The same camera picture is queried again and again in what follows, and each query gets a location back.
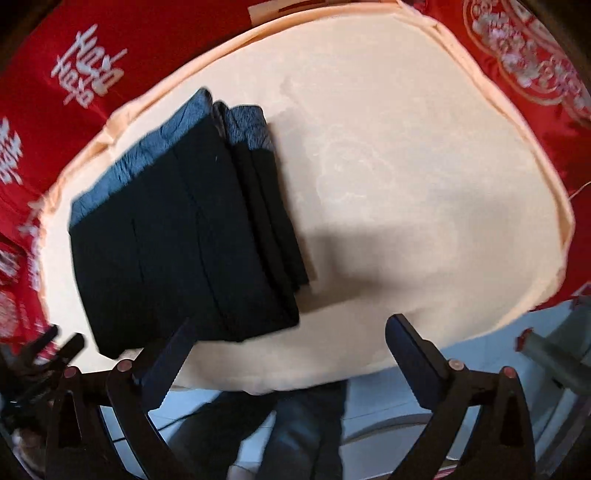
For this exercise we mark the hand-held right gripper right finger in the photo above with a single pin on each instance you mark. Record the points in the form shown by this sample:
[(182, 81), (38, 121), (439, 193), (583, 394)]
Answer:
[(411, 355)]

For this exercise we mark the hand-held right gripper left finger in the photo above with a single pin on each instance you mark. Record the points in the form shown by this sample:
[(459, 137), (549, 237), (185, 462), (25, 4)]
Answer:
[(161, 369)]

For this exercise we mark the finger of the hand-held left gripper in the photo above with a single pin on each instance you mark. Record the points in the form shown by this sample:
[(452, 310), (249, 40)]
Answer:
[(44, 339), (67, 348)]

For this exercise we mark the black pants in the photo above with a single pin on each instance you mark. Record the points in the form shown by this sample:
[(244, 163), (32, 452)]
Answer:
[(161, 230)]

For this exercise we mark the person's left hand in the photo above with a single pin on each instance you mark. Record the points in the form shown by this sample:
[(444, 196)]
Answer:
[(27, 447)]

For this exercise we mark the person's blue jeans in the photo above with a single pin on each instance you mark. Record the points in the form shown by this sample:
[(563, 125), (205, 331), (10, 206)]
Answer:
[(286, 438)]

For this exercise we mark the beige cloth mat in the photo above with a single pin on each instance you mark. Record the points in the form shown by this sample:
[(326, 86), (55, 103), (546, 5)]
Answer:
[(392, 184)]

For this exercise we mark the red printed blanket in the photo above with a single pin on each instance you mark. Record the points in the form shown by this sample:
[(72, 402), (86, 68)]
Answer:
[(46, 92)]

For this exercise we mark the grey metal frame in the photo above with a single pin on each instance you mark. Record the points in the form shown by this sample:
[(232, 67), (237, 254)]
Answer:
[(558, 350)]

